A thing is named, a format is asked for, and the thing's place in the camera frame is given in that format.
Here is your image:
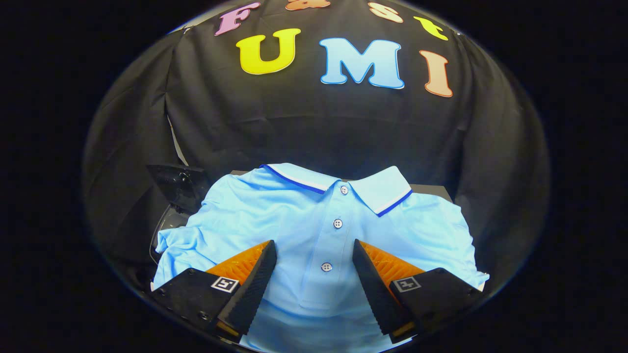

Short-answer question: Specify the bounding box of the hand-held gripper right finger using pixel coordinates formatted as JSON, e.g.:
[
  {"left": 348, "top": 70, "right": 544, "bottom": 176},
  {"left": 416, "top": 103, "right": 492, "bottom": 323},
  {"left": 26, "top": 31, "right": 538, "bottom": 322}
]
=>
[{"left": 352, "top": 239, "right": 485, "bottom": 344}]

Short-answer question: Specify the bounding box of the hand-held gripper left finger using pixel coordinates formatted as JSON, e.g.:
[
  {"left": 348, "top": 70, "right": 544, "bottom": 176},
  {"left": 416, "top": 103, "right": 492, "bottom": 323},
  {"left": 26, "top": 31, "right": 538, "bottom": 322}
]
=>
[{"left": 150, "top": 239, "right": 278, "bottom": 344}]

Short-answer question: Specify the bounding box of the light blue polo shirt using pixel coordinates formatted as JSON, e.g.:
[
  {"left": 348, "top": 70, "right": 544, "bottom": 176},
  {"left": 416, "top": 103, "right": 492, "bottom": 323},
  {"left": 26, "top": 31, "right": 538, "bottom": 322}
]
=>
[{"left": 152, "top": 163, "right": 490, "bottom": 353}]

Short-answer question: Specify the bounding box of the black backdrop cloth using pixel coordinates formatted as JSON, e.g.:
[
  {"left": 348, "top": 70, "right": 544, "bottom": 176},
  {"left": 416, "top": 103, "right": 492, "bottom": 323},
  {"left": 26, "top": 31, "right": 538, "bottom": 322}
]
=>
[{"left": 83, "top": 0, "right": 550, "bottom": 295}]

